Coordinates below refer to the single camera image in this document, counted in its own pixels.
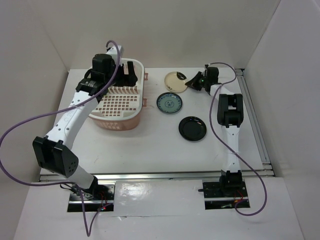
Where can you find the blue patterned plate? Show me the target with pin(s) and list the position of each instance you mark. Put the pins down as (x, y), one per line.
(169, 103)

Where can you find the cream plate with black patch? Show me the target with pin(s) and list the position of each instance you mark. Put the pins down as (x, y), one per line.
(175, 82)

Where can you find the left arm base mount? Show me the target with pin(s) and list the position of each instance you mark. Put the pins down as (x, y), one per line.
(103, 200)

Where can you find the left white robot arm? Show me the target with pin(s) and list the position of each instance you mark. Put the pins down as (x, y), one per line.
(54, 151)

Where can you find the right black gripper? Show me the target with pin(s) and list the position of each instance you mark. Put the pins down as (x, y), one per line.
(193, 83)

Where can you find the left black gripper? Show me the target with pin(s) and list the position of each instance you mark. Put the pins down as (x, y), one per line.
(126, 80)

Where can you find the aluminium rail frame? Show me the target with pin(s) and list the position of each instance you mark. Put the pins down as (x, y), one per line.
(156, 150)

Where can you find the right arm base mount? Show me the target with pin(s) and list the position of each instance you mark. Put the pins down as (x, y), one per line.
(217, 199)

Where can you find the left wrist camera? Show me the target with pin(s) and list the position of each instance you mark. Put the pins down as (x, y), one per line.
(115, 52)

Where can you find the white pink dish rack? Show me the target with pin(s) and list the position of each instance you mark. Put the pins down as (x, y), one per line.
(120, 109)

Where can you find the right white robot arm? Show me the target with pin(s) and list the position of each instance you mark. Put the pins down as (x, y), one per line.
(230, 116)

